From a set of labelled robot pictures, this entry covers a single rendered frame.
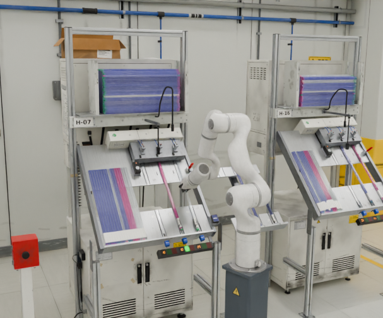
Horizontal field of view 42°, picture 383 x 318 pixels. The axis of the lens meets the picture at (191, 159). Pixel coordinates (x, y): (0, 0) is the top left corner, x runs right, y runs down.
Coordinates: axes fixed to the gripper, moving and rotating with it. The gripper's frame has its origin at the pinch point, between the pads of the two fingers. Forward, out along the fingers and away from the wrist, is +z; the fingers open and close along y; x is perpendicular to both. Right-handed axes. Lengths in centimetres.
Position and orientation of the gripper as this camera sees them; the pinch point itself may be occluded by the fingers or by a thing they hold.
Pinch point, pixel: (185, 188)
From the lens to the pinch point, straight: 310.9
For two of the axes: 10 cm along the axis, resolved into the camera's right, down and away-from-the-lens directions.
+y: -9.2, 0.3, -3.9
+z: -3.5, 4.1, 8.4
